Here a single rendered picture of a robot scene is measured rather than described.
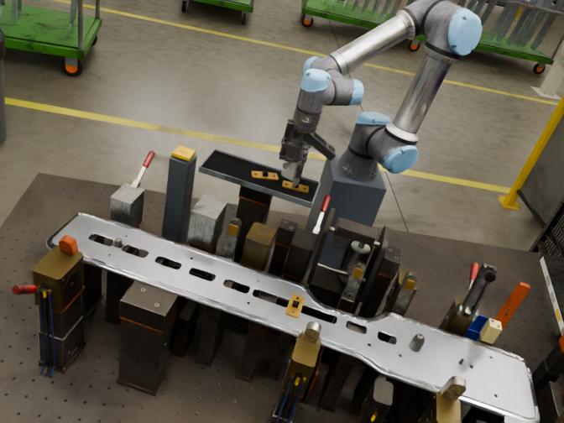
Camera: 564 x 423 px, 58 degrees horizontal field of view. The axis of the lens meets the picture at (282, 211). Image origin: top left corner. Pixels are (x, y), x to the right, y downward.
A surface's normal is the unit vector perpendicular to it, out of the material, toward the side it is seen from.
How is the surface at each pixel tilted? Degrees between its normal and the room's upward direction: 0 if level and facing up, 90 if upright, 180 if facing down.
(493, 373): 0
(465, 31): 83
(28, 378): 0
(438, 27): 83
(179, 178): 90
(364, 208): 90
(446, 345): 0
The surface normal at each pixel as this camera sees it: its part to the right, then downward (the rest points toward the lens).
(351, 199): 0.03, 0.58
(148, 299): 0.21, -0.80
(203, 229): -0.24, 0.52
